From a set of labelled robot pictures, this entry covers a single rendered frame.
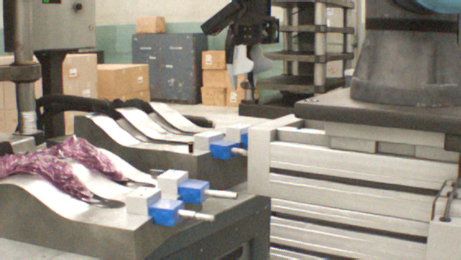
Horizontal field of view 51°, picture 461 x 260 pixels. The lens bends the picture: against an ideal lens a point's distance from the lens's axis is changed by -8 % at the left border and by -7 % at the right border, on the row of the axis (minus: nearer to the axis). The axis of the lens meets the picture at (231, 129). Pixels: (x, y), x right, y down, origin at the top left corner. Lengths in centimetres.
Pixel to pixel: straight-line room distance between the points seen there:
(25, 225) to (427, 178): 58
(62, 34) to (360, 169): 136
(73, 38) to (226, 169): 96
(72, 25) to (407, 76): 142
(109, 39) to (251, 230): 863
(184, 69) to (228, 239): 705
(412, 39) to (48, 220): 57
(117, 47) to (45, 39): 777
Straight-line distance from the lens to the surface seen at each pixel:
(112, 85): 565
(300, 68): 632
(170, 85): 821
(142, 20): 851
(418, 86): 59
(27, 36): 158
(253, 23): 104
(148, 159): 106
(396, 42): 60
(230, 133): 110
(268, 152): 67
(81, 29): 187
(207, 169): 100
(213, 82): 796
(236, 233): 109
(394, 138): 61
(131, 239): 72
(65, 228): 78
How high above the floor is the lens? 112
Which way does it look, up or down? 11 degrees down
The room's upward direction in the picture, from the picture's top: straight up
